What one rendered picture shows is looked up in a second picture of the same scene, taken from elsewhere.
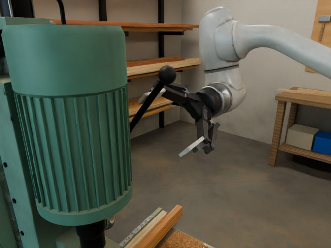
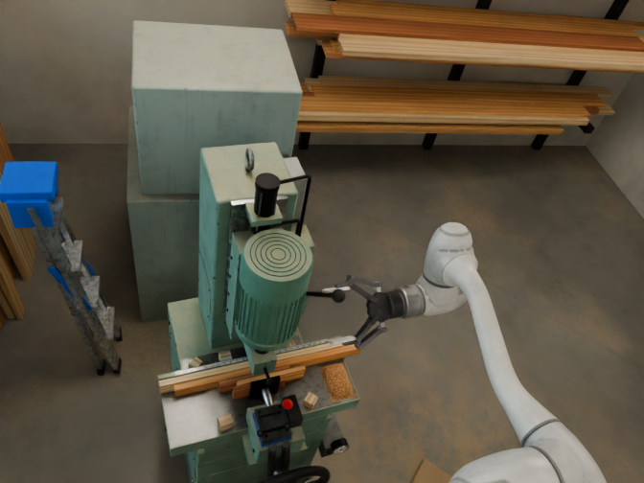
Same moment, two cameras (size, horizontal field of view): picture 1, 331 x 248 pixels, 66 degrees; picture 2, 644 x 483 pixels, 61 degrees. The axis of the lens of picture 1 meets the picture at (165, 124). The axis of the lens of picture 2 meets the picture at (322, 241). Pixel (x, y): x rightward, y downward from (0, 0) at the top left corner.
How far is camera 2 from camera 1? 1.09 m
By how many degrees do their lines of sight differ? 34
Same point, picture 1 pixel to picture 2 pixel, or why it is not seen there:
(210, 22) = (437, 241)
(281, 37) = (473, 305)
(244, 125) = not seen: outside the picture
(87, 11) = not seen: outside the picture
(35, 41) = (250, 277)
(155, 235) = (320, 357)
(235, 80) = (438, 297)
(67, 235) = not seen: hidden behind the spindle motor
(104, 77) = (280, 300)
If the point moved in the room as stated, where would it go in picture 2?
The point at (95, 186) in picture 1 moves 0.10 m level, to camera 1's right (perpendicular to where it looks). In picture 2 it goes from (262, 336) to (290, 359)
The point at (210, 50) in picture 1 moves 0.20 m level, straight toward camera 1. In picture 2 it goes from (427, 262) to (379, 298)
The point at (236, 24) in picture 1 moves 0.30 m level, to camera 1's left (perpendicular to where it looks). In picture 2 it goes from (454, 262) to (358, 200)
